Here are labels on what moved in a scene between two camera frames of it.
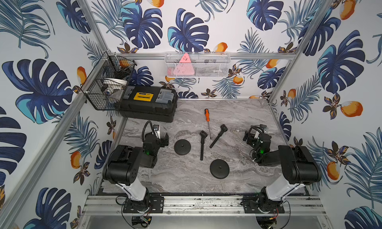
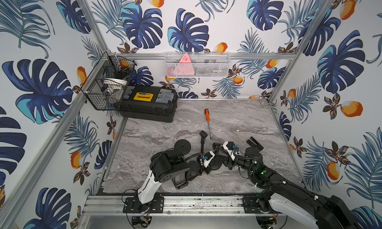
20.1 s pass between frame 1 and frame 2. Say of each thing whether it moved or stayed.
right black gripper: moved
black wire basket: stayed
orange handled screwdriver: stayed
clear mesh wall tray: stayed
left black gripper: moved
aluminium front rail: stayed
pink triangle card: stayed
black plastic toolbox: stayed
